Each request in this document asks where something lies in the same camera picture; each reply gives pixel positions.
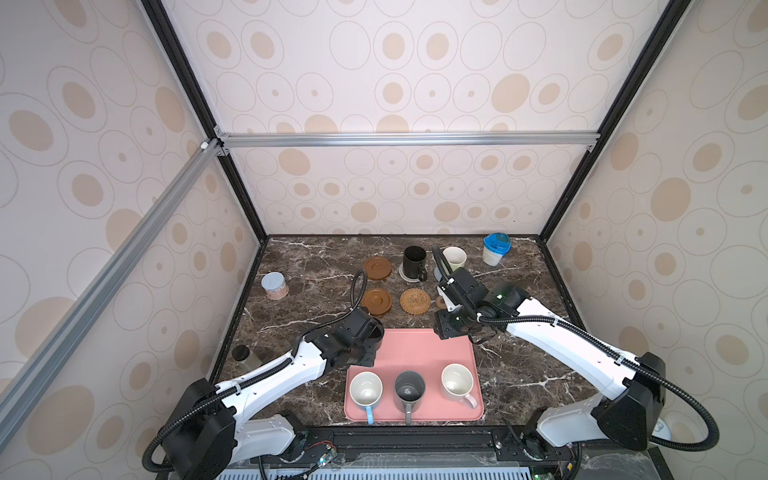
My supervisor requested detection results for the green mug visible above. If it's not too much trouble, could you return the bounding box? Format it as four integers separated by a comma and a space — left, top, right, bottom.
442, 247, 467, 271

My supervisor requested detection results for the rattan coaster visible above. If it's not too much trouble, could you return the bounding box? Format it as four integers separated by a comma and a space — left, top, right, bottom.
399, 288, 432, 316

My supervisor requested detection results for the black mug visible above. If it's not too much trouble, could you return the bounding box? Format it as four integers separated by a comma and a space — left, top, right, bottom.
402, 245, 427, 278
366, 318, 385, 353

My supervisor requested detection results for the dark wooden coaster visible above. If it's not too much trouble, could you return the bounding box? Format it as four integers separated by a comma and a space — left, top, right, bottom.
363, 256, 393, 281

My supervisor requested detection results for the white woven coaster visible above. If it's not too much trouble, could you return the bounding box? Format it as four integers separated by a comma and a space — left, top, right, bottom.
398, 265, 427, 283

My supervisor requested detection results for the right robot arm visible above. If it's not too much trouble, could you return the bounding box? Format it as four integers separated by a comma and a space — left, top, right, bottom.
435, 268, 720, 460

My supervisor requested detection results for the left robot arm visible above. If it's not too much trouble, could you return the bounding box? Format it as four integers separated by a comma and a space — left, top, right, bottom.
141, 307, 385, 479

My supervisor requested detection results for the white cup blue lid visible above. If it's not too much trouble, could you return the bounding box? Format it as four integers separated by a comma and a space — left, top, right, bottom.
482, 232, 511, 267

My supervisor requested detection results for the pink tray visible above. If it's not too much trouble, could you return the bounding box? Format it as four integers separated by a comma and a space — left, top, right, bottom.
344, 329, 484, 424

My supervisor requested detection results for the grey mug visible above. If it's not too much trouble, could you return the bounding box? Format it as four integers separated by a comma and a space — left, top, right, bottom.
394, 370, 426, 426

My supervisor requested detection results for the small jar dark lid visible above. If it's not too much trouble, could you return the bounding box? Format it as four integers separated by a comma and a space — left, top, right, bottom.
231, 344, 262, 371

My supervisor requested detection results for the green can white lid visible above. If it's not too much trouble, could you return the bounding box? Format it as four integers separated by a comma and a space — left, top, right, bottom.
653, 419, 672, 440

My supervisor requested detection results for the horizontal aluminium bar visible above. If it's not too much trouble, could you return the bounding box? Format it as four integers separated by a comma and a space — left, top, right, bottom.
220, 130, 600, 149

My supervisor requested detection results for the diagonal aluminium bar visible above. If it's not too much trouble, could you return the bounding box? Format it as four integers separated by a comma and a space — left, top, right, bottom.
1, 138, 223, 449

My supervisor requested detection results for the white mug blue handle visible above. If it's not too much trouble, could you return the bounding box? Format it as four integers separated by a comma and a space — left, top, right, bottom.
349, 372, 383, 425

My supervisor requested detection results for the white mug pink handle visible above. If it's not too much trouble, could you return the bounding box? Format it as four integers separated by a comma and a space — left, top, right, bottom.
440, 363, 478, 409

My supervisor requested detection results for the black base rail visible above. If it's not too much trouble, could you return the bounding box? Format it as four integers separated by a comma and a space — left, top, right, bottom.
224, 425, 672, 479

